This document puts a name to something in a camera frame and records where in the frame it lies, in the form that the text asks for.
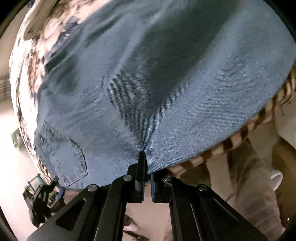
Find blue denim pants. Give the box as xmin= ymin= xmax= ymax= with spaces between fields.
xmin=34 ymin=1 xmax=295 ymax=190

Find teal storage rack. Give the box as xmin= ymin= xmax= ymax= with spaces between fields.
xmin=26 ymin=174 xmax=46 ymax=194

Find floral bed blanket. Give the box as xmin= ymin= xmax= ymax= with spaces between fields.
xmin=9 ymin=1 xmax=295 ymax=183

